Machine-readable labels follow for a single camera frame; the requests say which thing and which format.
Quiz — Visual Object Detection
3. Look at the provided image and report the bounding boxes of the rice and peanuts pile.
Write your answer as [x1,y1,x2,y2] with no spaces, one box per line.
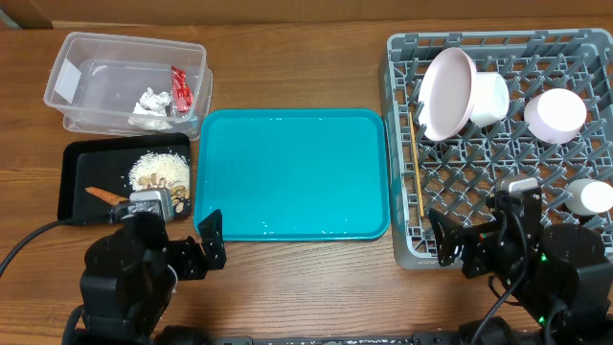
[128,152,191,217]

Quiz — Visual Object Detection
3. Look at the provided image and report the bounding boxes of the wooden chopstick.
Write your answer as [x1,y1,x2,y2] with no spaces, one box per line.
[408,111,425,219]

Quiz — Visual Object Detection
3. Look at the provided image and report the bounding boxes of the orange carrot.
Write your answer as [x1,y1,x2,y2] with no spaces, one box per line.
[85,187,127,206]

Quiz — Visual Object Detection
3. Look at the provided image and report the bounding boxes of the white plate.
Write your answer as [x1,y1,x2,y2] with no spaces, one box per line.
[418,48,477,142]

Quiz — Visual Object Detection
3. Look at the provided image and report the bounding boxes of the white napkin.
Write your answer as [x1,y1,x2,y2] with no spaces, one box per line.
[128,103,171,130]

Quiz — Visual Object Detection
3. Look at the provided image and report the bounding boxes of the white bowl with food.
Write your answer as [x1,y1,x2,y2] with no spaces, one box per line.
[469,72,510,127]

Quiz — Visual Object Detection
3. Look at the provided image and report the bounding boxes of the red snack wrapper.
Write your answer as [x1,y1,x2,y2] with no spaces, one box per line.
[171,65,193,118]

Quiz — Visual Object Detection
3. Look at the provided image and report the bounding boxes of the white tissue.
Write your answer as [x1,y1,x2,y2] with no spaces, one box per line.
[139,87,171,117]

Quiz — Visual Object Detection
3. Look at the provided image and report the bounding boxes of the white upturned bowl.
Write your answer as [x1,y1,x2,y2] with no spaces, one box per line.
[524,88,587,144]

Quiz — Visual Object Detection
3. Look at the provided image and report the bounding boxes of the white paper cup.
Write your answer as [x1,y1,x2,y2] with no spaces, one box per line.
[565,178,613,216]

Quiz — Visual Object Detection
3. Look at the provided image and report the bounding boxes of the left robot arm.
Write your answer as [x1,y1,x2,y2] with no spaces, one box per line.
[61,210,226,344]

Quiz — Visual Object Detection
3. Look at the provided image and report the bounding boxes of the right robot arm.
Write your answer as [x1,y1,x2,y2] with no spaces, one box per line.
[429,207,612,344]

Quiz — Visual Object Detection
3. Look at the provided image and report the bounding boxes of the grey dishwasher rack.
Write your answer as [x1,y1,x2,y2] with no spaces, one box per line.
[379,29,612,269]

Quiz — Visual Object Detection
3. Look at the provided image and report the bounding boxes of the clear plastic waste bin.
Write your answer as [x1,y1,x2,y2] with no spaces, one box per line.
[43,32,213,140]

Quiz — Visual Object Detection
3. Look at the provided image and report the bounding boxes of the teal serving tray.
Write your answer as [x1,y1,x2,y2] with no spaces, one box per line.
[193,108,391,242]

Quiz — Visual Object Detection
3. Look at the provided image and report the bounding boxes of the black tray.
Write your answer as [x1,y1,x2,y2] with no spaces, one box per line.
[57,133,191,220]

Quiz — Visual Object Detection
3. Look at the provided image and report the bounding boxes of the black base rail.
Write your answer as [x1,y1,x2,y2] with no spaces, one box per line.
[209,331,455,345]

